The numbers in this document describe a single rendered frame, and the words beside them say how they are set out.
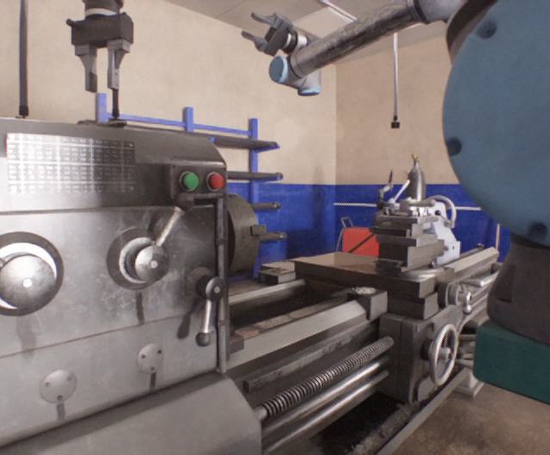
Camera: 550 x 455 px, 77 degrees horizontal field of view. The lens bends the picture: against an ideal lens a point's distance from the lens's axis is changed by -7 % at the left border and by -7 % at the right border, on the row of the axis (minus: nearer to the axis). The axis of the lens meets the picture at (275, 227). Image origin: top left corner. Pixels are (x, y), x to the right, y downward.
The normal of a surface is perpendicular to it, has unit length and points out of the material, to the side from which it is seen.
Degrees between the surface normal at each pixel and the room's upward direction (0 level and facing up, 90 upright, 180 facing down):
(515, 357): 90
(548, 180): 95
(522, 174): 95
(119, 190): 90
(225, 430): 32
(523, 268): 70
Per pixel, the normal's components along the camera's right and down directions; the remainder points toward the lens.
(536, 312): -0.84, -0.29
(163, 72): 0.69, 0.07
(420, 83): -0.72, 0.07
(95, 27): -0.20, 0.10
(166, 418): 0.37, -0.81
